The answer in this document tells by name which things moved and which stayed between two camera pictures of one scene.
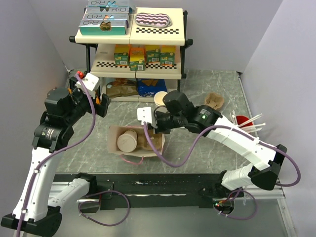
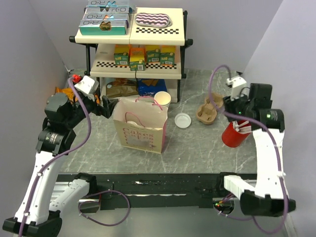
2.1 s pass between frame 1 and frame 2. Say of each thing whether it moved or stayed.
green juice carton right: stayed
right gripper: moved
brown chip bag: stayed
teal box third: stayed
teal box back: stayed
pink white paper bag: moved
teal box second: stayed
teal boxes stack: stayed
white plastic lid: moved
